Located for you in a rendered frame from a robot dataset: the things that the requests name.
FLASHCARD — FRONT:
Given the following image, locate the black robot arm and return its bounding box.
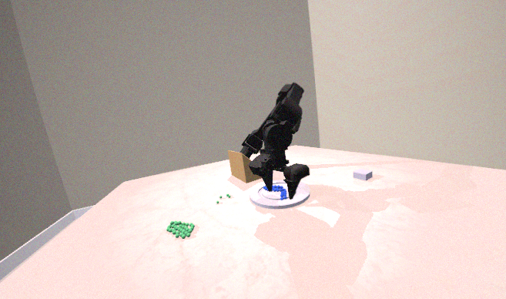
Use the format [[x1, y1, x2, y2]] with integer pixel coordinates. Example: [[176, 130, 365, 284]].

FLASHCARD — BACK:
[[240, 83, 304, 176]]

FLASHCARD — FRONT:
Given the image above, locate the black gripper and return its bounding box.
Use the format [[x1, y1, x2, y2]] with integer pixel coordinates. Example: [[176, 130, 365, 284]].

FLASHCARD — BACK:
[[262, 146, 310, 200]]

